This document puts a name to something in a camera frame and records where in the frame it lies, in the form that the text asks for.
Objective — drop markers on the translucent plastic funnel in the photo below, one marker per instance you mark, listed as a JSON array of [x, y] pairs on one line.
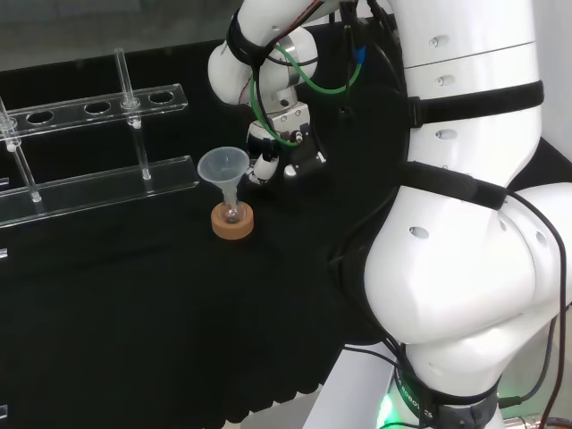
[[219, 172]]

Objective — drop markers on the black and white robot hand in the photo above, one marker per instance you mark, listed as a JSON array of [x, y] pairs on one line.
[[266, 167]]

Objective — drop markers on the black bench cloth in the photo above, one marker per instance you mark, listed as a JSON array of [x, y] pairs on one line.
[[134, 313]]

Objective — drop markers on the clear acrylic funnel stand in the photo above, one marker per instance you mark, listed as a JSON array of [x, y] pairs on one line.
[[103, 190]]

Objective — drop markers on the clear acrylic rack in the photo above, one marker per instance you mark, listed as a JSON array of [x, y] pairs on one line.
[[3, 254]]

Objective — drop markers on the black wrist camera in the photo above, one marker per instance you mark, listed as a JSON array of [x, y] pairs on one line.
[[308, 156]]

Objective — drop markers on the small round-bottom glass flask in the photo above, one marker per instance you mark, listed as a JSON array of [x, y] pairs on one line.
[[231, 216]]

